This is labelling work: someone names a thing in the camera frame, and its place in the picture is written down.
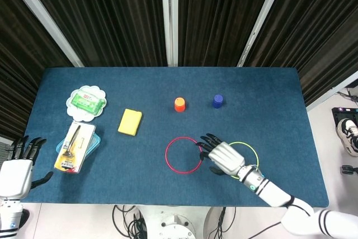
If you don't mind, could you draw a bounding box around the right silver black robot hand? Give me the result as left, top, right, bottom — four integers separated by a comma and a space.
196, 133, 247, 180

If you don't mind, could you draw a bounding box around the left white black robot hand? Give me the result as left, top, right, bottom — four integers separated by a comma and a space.
0, 135, 54, 199

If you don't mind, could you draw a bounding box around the red plastic ring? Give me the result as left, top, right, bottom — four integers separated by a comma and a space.
164, 137, 204, 174

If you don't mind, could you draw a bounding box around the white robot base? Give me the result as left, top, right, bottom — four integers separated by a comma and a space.
139, 204, 219, 239

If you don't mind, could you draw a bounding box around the blue plastic cup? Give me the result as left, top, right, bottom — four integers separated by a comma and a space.
212, 94, 225, 110

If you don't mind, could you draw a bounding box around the orange cup with yellow base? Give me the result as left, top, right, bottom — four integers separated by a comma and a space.
173, 96, 187, 114

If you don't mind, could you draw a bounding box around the clear container with blue lid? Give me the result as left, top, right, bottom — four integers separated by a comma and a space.
55, 132, 101, 165

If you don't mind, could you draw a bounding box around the blue felt table cloth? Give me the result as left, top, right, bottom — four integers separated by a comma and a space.
21, 67, 330, 208

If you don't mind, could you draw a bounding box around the white flower-shaped plate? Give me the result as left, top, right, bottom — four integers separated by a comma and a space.
65, 85, 108, 123

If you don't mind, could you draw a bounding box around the yellow sponge with green base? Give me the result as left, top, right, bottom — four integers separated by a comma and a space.
117, 108, 143, 137

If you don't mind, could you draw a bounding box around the green snack packet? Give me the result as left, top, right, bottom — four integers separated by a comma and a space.
69, 88, 106, 113

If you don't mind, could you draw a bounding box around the dark ribbed partition panel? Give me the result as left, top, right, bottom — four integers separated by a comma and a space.
20, 0, 169, 68
242, 0, 358, 107
0, 0, 74, 140
177, 0, 280, 68

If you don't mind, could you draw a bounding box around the black floor device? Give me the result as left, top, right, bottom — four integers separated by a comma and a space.
331, 106, 358, 128

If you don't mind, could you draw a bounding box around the black caster wheel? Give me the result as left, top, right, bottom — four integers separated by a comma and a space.
340, 165, 358, 176

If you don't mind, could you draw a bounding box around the white black sneaker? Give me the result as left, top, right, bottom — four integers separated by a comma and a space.
335, 118, 358, 158

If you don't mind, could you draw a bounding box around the yellow-green plastic ring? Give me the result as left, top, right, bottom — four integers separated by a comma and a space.
228, 142, 260, 180

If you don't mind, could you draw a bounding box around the black cable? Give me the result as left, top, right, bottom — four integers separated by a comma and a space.
131, 212, 148, 239
111, 204, 136, 237
217, 207, 237, 238

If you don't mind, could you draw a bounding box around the white partition frame post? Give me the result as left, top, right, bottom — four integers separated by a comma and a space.
305, 78, 358, 111
237, 0, 292, 68
159, 0, 180, 68
2, 0, 85, 68

